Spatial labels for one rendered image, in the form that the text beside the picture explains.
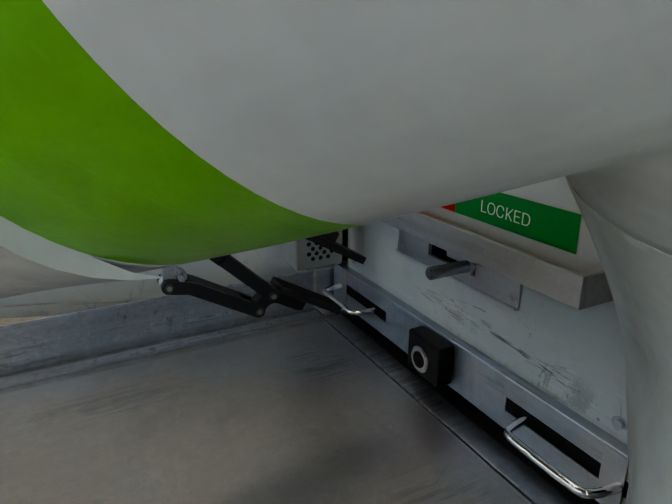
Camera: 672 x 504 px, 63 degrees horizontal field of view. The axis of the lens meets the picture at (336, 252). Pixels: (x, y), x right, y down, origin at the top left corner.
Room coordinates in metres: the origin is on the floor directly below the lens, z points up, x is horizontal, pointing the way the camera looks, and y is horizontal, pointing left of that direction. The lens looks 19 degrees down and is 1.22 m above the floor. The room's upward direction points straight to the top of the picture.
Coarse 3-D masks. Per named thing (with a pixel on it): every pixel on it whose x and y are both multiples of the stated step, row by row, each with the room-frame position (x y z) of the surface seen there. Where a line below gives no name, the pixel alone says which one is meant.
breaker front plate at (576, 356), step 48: (528, 192) 0.49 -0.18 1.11; (384, 240) 0.71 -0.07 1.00; (528, 240) 0.49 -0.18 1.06; (384, 288) 0.70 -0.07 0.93; (432, 288) 0.61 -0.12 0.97; (480, 288) 0.53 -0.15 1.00; (528, 288) 0.48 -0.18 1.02; (480, 336) 0.53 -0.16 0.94; (528, 336) 0.47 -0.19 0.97; (576, 336) 0.43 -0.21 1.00; (576, 384) 0.42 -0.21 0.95; (624, 384) 0.38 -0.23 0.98; (624, 432) 0.38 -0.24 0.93
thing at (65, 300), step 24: (192, 264) 0.86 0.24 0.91; (216, 264) 0.86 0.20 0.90; (264, 264) 0.87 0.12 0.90; (288, 264) 0.88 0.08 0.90; (72, 288) 0.83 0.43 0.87; (96, 288) 0.83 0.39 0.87; (120, 288) 0.84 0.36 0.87; (144, 288) 0.85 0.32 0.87; (0, 312) 0.79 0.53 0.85; (24, 312) 0.79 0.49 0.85; (48, 312) 0.80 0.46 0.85; (72, 312) 0.80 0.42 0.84
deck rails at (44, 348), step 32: (32, 320) 0.63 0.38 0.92; (64, 320) 0.64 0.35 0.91; (96, 320) 0.66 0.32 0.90; (128, 320) 0.68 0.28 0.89; (160, 320) 0.70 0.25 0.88; (192, 320) 0.72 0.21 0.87; (224, 320) 0.74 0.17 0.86; (256, 320) 0.76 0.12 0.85; (288, 320) 0.76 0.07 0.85; (0, 352) 0.61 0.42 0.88; (32, 352) 0.62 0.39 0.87; (64, 352) 0.64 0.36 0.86; (96, 352) 0.66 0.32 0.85; (128, 352) 0.66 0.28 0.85; (160, 352) 0.66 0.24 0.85; (0, 384) 0.58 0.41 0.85
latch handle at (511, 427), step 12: (516, 420) 0.44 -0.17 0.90; (528, 420) 0.45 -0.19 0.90; (504, 432) 0.43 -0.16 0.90; (516, 444) 0.41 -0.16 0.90; (528, 456) 0.40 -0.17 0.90; (540, 456) 0.39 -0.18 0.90; (552, 468) 0.38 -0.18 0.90; (564, 480) 0.36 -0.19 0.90; (576, 492) 0.35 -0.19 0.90; (588, 492) 0.35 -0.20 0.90; (600, 492) 0.35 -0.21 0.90; (612, 492) 0.35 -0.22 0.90
